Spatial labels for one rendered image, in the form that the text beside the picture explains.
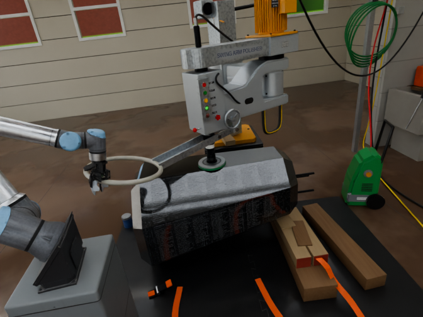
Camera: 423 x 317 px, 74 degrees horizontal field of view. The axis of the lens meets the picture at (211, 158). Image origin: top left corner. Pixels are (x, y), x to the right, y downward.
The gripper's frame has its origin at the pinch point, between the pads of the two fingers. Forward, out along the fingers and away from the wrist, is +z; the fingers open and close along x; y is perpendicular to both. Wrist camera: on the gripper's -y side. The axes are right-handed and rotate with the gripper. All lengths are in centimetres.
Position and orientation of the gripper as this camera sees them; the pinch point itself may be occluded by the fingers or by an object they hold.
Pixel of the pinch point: (97, 191)
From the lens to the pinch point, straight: 177.8
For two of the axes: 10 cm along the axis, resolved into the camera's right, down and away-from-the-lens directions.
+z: -0.7, 9.5, 3.1
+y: 9.0, 2.0, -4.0
